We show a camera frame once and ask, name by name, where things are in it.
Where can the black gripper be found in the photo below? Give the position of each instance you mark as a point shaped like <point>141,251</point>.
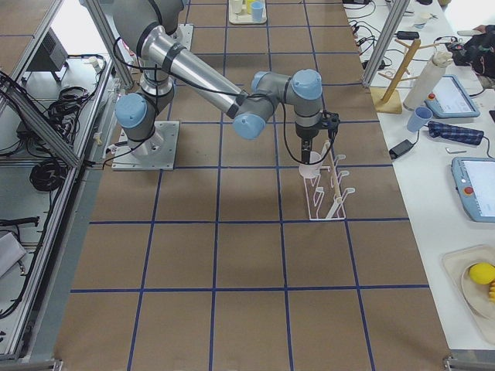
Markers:
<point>306,133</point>

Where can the pink plastic cup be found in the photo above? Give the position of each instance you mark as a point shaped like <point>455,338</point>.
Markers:
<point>311,170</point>

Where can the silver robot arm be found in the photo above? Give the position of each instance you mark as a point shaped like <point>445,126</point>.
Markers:
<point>147,28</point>

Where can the blue cup on desk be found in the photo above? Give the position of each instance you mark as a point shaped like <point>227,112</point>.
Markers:
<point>420,117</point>

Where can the light blue plastic cup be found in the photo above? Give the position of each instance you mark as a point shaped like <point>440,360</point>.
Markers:
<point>257,9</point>

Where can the cream plastic cup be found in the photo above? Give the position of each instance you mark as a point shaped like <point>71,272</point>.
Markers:
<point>236,6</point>

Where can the wooden stand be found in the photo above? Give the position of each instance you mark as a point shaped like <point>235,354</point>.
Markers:
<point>388,100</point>

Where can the black power brick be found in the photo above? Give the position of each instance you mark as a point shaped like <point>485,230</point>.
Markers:
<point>401,149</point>

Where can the white water bottle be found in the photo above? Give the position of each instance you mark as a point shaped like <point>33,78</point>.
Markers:
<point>431,74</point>

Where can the blue plaid cloth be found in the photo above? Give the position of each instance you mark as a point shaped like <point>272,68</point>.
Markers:
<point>455,133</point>

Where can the cream plastic tray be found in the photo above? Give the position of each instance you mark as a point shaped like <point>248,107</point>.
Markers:
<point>245,17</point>

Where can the teach pendant tablet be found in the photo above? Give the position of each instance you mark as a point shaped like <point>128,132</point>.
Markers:
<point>449,99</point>
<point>474,180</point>

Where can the yellow lemon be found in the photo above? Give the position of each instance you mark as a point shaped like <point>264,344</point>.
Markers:
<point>482,273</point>

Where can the beige tray on desk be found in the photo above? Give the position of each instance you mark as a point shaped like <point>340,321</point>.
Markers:
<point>476,296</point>

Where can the white wire dish rack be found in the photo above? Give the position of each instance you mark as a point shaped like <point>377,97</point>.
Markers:
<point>325,195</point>

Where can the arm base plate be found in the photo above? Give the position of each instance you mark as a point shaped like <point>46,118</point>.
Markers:
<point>183,35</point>
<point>158,152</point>

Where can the aluminium frame post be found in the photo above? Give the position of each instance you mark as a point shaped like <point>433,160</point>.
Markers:
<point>391,24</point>

